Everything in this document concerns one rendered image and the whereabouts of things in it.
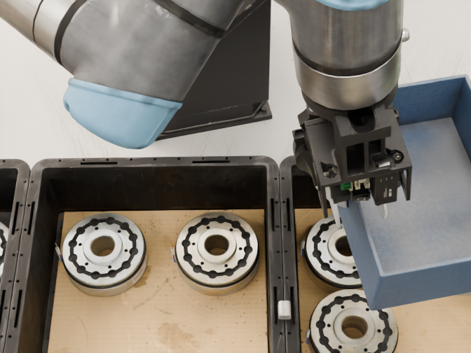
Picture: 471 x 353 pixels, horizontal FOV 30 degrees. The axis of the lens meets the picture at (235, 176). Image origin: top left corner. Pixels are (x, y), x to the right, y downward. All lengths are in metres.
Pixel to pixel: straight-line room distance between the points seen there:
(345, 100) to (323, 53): 0.05
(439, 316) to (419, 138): 0.26
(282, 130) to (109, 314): 0.45
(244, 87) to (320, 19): 0.78
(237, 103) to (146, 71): 0.75
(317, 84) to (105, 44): 0.15
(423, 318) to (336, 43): 0.59
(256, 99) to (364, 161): 0.71
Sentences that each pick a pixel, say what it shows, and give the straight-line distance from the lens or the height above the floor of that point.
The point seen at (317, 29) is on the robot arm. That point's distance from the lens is 0.56.
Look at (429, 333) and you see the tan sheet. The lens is 1.09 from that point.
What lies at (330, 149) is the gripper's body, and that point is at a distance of 0.68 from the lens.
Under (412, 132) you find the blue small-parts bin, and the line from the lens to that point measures 0.93.
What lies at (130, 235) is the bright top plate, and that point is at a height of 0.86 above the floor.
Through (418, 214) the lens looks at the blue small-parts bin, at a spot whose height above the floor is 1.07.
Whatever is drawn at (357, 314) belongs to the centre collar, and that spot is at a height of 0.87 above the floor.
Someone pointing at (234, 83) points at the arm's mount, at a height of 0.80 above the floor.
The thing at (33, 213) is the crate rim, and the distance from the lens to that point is 1.07.
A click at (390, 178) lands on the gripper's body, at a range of 0.69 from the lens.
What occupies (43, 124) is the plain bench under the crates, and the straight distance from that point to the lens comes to 1.42.
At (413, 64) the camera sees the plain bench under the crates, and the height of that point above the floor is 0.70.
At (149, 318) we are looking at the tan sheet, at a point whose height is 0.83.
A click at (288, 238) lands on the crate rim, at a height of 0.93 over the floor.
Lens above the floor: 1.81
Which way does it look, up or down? 57 degrees down
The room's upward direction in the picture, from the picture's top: 2 degrees counter-clockwise
